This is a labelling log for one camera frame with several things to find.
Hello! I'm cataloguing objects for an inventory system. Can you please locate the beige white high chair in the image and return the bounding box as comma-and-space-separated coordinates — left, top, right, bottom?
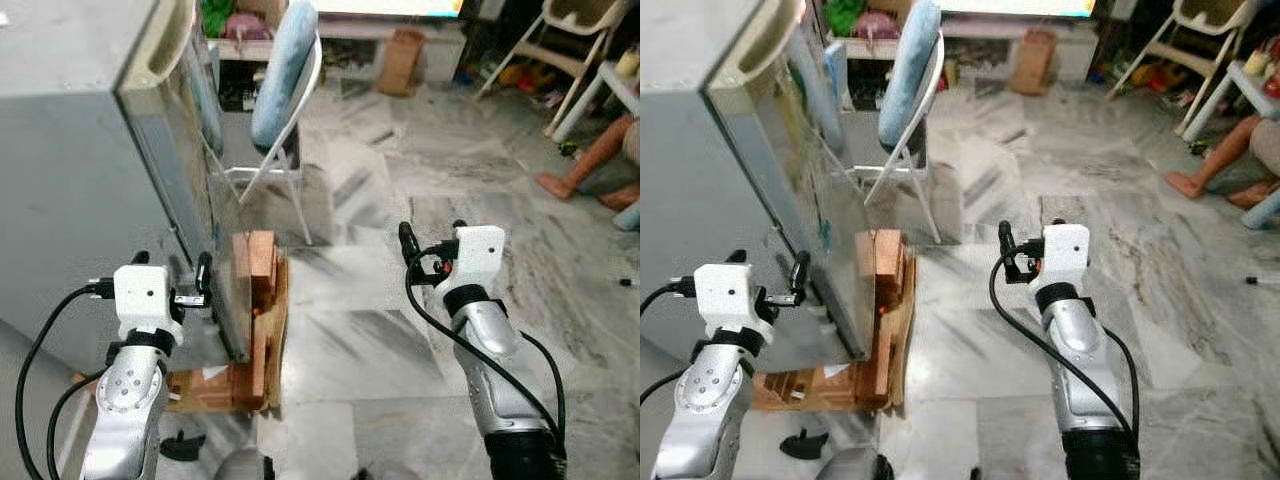
474, 0, 641, 137
1104, 0, 1263, 137

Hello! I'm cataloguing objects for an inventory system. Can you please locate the small black floor object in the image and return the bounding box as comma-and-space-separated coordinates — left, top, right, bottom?
779, 429, 832, 462
159, 431, 207, 464

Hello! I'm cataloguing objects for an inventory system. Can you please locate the green cloth item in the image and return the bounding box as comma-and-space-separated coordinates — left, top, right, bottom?
200, 0, 237, 40
825, 0, 867, 38

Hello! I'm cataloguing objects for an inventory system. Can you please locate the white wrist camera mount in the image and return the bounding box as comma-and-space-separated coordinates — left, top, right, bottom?
440, 225, 508, 292
692, 262, 777, 347
111, 264, 187, 347
1040, 222, 1092, 291

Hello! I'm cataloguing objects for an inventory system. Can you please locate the light blue chair cushion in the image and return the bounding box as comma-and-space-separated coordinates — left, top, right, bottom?
250, 0, 320, 153
879, 0, 944, 154

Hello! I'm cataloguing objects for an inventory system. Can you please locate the grey robot foot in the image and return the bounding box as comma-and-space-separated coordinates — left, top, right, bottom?
814, 444, 897, 480
214, 447, 277, 480

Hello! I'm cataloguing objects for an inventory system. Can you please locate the orange yellow toy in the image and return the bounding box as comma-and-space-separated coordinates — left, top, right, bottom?
1118, 58, 1191, 95
494, 60, 562, 97

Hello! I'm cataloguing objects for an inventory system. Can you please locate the grey silver fridge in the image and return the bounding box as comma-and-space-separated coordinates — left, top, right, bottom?
640, 0, 881, 365
0, 0, 253, 367

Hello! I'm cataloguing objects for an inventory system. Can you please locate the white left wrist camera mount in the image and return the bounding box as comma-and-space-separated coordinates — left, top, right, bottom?
692, 262, 777, 347
111, 264, 187, 347

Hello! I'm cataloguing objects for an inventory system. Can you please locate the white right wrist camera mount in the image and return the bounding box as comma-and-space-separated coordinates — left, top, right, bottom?
440, 225, 508, 292
1040, 222, 1092, 291

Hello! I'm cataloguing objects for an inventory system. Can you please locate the wooden fridge stand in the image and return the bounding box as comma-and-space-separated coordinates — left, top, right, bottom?
165, 230, 292, 414
750, 228, 917, 414

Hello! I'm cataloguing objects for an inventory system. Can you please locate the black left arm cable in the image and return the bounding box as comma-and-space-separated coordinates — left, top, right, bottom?
14, 284, 114, 480
46, 372, 106, 480
640, 370, 693, 403
640, 280, 701, 313

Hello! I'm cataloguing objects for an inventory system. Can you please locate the white metal folding chair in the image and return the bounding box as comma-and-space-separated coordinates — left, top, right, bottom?
845, 0, 948, 247
208, 0, 327, 247

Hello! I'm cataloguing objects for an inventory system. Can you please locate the bright television screen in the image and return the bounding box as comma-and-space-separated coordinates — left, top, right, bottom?
940, 0, 1098, 20
314, 0, 467, 20

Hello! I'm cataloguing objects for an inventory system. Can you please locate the person's bare leg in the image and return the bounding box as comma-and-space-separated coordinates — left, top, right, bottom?
534, 113, 641, 201
1164, 112, 1267, 200

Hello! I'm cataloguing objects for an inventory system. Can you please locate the white low shelf unit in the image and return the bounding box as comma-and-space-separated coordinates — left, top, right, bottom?
205, 15, 468, 93
825, 15, 1103, 89

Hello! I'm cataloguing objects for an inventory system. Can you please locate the pink bag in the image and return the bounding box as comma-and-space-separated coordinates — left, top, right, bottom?
222, 11, 274, 42
853, 10, 903, 41

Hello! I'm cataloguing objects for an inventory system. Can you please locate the white small table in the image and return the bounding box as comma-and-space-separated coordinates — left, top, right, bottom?
550, 60, 641, 147
1180, 60, 1280, 143

